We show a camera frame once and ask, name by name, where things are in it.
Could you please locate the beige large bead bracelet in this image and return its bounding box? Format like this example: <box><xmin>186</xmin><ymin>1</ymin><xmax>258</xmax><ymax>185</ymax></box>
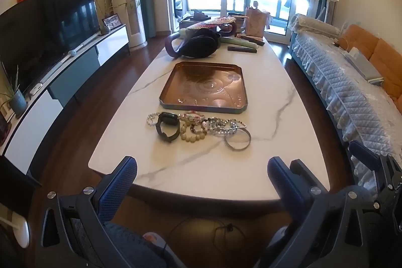
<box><xmin>179</xmin><ymin>122</ymin><xmax>208</xmax><ymax>143</ymax></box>

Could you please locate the grey flat box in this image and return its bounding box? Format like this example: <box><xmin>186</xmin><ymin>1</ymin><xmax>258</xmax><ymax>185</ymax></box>
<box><xmin>344</xmin><ymin>47</ymin><xmax>384</xmax><ymax>83</ymax></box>

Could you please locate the small photo frame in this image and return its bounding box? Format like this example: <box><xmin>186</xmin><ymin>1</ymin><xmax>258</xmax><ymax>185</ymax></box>
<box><xmin>102</xmin><ymin>14</ymin><xmax>122</xmax><ymax>30</ymax></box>

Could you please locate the round dark container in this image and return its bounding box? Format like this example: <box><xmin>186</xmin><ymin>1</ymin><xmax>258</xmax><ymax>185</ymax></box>
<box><xmin>234</xmin><ymin>17</ymin><xmax>247</xmax><ymax>34</ymax></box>

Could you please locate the copper square tray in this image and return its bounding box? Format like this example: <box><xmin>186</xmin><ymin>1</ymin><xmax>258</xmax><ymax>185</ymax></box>
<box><xmin>159</xmin><ymin>61</ymin><xmax>248</xmax><ymax>115</ymax></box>

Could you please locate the aloe plant in grey pot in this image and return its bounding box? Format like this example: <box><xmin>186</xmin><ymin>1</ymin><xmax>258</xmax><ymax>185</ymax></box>
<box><xmin>0</xmin><ymin>62</ymin><xmax>29</xmax><ymax>118</ymax></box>

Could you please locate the white bead bracelet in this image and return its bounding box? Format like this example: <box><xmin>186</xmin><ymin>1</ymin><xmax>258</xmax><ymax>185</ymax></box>
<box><xmin>146</xmin><ymin>113</ymin><xmax>162</xmax><ymax>127</ymax></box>

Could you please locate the pink green bead bracelet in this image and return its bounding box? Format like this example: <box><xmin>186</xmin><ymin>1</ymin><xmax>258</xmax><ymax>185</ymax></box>
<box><xmin>179</xmin><ymin>111</ymin><xmax>205</xmax><ymax>122</ymax></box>

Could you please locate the dark slim stick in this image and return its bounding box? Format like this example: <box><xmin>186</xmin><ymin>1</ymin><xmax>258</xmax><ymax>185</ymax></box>
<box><xmin>239</xmin><ymin>34</ymin><xmax>266</xmax><ymax>46</ymax></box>

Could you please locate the pale green tube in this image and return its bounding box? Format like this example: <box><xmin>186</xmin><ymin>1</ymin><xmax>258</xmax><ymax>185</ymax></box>
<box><xmin>178</xmin><ymin>29</ymin><xmax>258</xmax><ymax>48</ymax></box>

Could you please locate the black flat television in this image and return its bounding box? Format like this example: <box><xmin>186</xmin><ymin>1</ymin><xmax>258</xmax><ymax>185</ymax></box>
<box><xmin>0</xmin><ymin>0</ymin><xmax>98</xmax><ymax>93</ymax></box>

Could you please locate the silver bangle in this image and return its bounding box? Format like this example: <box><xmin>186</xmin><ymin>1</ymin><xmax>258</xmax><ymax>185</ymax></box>
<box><xmin>224</xmin><ymin>127</ymin><xmax>252</xmax><ymax>151</ymax></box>

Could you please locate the white long stick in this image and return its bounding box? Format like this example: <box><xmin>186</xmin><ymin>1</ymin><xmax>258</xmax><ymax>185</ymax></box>
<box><xmin>39</xmin><ymin>35</ymin><xmax>95</xmax><ymax>85</ymax></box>

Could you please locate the black floor cable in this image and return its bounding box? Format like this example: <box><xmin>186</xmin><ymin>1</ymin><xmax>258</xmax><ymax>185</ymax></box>
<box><xmin>166</xmin><ymin>218</ymin><xmax>248</xmax><ymax>259</ymax></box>

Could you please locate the orange sofa cushion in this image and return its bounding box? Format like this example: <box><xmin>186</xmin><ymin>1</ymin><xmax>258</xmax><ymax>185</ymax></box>
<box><xmin>340</xmin><ymin>24</ymin><xmax>379</xmax><ymax>52</ymax></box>
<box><xmin>369</xmin><ymin>39</ymin><xmax>402</xmax><ymax>115</ymax></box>

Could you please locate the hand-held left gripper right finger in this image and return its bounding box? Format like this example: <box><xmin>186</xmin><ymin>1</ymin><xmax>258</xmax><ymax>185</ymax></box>
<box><xmin>251</xmin><ymin>156</ymin><xmax>377</xmax><ymax>268</ymax></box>

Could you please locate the black bag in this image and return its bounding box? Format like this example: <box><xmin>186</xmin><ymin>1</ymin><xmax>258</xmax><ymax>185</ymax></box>
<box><xmin>179</xmin><ymin>29</ymin><xmax>222</xmax><ymax>59</ymax></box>

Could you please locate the dark wooden box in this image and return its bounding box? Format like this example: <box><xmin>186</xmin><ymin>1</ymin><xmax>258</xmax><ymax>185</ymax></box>
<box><xmin>180</xmin><ymin>15</ymin><xmax>203</xmax><ymax>31</ymax></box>

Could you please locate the woven straw fan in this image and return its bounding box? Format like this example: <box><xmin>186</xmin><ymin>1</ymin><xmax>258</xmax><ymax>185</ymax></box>
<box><xmin>186</xmin><ymin>16</ymin><xmax>236</xmax><ymax>30</ymax></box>

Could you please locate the clear crystal bead bracelet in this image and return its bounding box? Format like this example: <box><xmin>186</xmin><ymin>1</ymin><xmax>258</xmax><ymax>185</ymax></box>
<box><xmin>203</xmin><ymin>117</ymin><xmax>237</xmax><ymax>137</ymax></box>

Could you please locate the bamboo plant in vase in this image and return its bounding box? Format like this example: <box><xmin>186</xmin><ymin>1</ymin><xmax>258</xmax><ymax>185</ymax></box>
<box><xmin>93</xmin><ymin>0</ymin><xmax>140</xmax><ymax>35</ymax></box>

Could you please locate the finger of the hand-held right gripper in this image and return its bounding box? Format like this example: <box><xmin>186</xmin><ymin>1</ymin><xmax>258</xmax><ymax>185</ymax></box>
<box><xmin>348</xmin><ymin>141</ymin><xmax>387</xmax><ymax>169</ymax></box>

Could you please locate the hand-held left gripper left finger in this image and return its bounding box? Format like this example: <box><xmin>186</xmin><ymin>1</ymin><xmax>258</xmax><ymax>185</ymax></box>
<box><xmin>41</xmin><ymin>156</ymin><xmax>186</xmax><ymax>268</ymax></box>

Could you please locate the white and teal television cabinet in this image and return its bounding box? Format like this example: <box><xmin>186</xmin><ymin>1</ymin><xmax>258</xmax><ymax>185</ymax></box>
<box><xmin>0</xmin><ymin>24</ymin><xmax>131</xmax><ymax>176</ymax></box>

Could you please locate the sofa with quilted cover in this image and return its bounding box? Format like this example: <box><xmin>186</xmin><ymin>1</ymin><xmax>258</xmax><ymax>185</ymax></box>
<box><xmin>288</xmin><ymin>13</ymin><xmax>402</xmax><ymax>181</ymax></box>

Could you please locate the dark green wrist watch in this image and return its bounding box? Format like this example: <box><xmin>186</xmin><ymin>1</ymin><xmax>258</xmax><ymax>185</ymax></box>
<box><xmin>156</xmin><ymin>112</ymin><xmax>181</xmax><ymax>143</ymax></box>

